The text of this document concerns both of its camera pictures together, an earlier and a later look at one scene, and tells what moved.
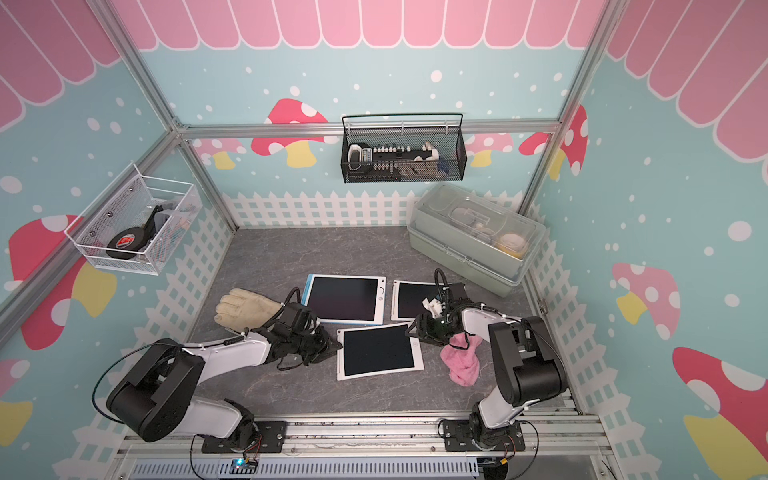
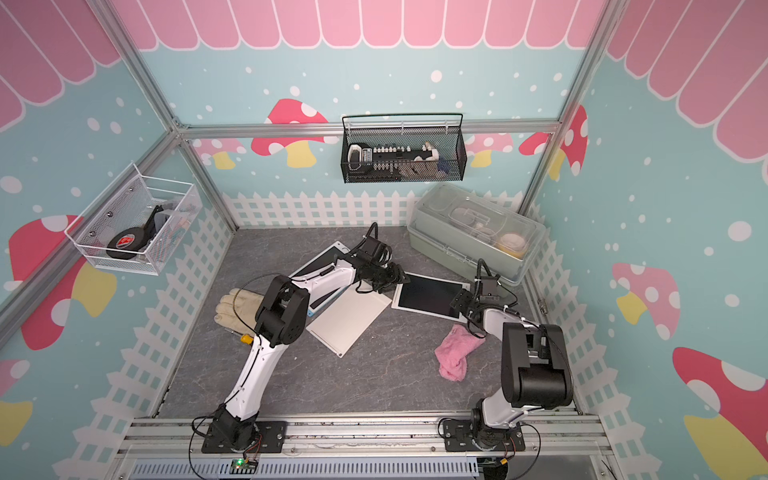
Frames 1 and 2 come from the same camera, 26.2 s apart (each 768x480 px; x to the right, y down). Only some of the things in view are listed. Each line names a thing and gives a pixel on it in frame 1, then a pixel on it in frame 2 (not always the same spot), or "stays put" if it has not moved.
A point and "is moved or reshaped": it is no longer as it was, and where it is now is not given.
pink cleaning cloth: (461, 358) is moved or reshaped
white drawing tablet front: (377, 350) to (347, 317)
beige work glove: (244, 309) stays put
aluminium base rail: (376, 447) stays put
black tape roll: (129, 239) stays put
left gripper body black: (308, 345) to (384, 277)
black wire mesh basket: (403, 154) stays put
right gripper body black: (437, 331) to (467, 303)
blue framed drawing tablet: (346, 299) to (320, 264)
